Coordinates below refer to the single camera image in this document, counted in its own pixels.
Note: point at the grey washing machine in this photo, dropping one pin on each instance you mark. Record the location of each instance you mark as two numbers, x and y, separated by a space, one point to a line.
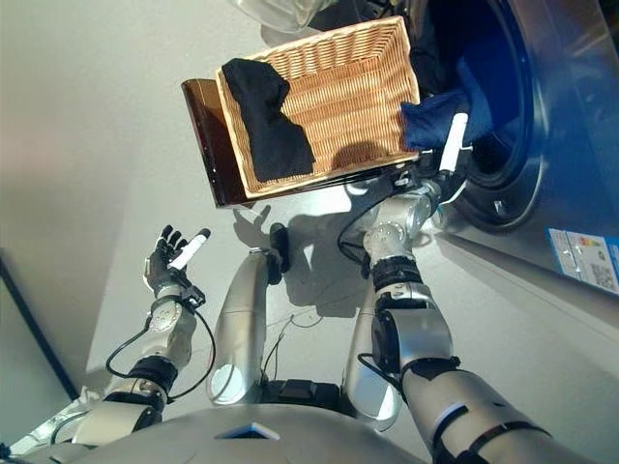
556 121

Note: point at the brown wicker laundry basket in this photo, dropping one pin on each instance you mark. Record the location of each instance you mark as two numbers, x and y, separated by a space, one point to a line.
348 96

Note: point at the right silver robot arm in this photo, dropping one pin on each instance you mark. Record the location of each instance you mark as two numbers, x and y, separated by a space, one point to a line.
421 338

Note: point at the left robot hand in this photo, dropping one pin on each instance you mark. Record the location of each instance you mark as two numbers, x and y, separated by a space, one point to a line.
164 270

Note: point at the blue garment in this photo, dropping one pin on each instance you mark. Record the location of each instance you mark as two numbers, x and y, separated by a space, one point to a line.
425 121

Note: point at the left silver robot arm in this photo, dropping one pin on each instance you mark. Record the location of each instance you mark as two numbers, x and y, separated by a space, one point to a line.
164 328

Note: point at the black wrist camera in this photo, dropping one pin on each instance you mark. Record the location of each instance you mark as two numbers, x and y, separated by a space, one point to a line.
191 293
404 181

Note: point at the round glass washer door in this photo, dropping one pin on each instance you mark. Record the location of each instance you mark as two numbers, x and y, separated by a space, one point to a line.
280 12

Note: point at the small black garment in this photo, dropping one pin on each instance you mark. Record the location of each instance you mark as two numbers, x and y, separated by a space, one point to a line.
271 135

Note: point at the left silver robot leg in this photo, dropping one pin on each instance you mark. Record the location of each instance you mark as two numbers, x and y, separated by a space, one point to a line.
242 319

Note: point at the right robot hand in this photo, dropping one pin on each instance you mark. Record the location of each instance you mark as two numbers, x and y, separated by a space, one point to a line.
454 140

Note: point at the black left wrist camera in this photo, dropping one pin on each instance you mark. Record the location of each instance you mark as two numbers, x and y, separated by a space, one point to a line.
191 293

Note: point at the grey robot torso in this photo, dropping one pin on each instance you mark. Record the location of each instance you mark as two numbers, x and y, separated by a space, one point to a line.
242 440

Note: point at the dark brown glossy stand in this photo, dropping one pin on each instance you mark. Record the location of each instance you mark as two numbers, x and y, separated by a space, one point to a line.
208 145

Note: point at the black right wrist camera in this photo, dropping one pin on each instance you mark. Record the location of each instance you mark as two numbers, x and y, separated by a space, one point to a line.
404 181

